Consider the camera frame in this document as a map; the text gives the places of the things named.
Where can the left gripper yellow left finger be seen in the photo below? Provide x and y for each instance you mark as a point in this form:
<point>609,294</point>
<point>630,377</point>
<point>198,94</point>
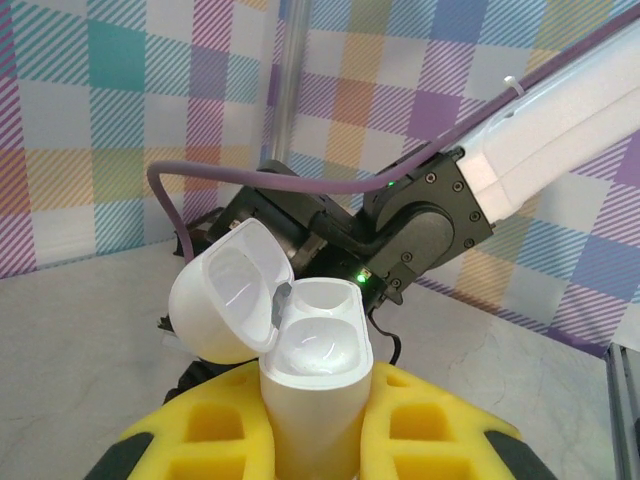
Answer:
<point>210,430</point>

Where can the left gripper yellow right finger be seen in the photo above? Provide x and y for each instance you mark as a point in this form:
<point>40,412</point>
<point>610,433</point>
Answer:
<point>425,425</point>

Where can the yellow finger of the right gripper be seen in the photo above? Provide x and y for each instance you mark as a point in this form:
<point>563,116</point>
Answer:
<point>164,327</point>
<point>192,377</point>

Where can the white square charging case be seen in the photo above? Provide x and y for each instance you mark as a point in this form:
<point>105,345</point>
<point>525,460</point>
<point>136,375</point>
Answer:
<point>315,415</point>

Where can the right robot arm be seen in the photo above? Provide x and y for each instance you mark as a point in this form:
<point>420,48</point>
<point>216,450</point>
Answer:
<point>550,125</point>

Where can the aluminium frame side rail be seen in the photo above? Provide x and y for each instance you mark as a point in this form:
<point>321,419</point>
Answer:
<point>624,415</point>

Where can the aluminium frame post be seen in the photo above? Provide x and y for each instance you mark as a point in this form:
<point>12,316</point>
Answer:
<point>290,75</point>

